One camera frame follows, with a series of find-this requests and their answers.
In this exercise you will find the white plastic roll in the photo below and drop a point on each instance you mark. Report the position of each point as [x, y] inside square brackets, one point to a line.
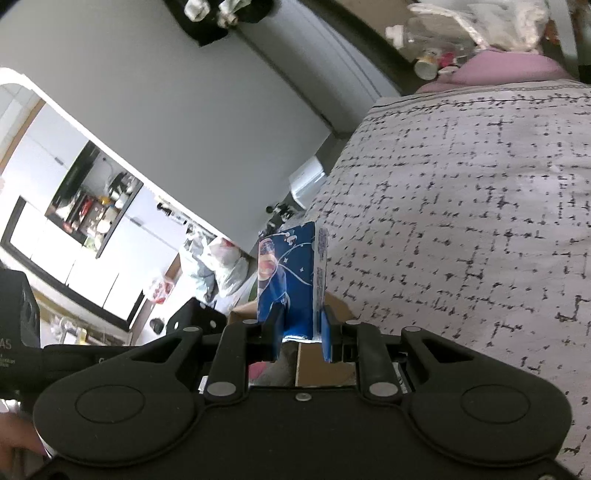
[307, 181]

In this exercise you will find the clear plastic bottle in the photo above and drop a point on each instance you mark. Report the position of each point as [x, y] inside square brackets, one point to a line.
[422, 33]

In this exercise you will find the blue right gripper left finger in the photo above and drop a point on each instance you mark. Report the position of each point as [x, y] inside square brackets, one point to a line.
[276, 319]

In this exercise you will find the cardboard box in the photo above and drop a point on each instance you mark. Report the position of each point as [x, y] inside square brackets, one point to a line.
[312, 370]

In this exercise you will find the grey elephant plush toy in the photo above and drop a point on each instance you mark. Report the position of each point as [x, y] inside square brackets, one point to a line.
[280, 373]

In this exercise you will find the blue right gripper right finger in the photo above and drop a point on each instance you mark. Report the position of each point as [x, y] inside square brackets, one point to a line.
[330, 335]

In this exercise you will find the white plastic bag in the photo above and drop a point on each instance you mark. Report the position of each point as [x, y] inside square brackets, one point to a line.
[222, 265]

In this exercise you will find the person's left hand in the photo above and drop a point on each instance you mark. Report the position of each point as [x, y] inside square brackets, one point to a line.
[22, 452]

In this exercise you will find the dark shelf with items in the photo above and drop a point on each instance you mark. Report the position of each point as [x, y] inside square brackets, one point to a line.
[92, 198]

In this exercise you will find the pink blanket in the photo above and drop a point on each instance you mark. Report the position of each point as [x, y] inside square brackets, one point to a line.
[493, 68]

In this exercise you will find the black and white jacket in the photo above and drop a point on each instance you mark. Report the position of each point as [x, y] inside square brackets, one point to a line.
[208, 21]

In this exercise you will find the brown framed board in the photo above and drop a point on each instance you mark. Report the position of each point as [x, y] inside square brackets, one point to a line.
[369, 42]

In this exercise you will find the paper cup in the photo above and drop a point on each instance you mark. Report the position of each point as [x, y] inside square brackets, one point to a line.
[426, 67]

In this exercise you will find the patterned white bed cover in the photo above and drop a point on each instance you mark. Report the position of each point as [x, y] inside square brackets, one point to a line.
[467, 213]

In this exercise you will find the blue tissue pack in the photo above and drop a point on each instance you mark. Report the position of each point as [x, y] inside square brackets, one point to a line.
[292, 273]

